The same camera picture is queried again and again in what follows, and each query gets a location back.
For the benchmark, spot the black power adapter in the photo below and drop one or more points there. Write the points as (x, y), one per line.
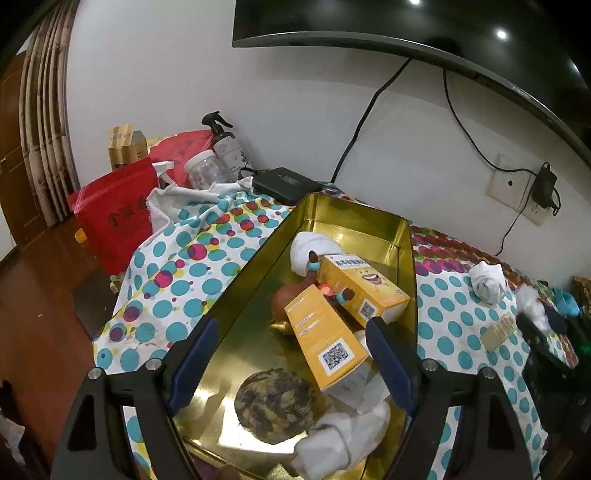
(542, 184)

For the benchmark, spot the white wall socket plate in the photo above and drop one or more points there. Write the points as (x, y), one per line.
(505, 184)

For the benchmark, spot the white plastic bag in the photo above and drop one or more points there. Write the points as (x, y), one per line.
(194, 198)

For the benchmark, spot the polka dot tablecloth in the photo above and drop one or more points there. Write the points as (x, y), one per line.
(184, 258)

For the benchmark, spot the clear plastic jar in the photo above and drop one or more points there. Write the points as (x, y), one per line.
(202, 170)

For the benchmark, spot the wooden door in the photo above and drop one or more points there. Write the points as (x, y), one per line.
(14, 161)

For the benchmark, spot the gold tin box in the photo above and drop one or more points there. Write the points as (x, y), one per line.
(258, 323)

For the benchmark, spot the spray bottle with black trigger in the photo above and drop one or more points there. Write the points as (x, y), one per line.
(228, 147)

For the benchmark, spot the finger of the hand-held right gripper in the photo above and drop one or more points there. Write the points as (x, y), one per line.
(555, 318)
(542, 341)

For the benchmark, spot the yellow grey yarn ball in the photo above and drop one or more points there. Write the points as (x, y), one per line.
(277, 406)

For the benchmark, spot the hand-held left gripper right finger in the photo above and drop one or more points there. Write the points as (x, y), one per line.
(390, 364)

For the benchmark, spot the white towel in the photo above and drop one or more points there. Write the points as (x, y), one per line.
(307, 249)
(341, 438)
(489, 281)

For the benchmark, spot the black set-top box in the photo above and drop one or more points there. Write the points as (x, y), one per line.
(284, 182)

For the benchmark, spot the plastic-wrapped white bundle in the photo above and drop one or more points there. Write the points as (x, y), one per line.
(531, 302)

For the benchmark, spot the yellow smiling-face box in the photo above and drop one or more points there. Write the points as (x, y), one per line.
(323, 332)
(364, 286)

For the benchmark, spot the brown and cream box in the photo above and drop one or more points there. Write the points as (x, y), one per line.
(499, 332)

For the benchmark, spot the red gift bag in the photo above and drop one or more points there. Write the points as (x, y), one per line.
(115, 217)

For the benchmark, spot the blue cloth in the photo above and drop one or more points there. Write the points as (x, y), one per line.
(565, 302)

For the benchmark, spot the brown snack bag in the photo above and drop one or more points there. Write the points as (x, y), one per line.
(582, 295)

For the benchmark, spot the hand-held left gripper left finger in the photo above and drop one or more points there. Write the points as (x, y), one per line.
(194, 369)

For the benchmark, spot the black television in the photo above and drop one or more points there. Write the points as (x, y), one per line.
(415, 23)

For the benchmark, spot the brown-haired doll toy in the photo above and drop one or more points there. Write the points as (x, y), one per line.
(288, 300)

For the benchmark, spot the yellow carton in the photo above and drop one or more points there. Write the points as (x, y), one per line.
(127, 147)

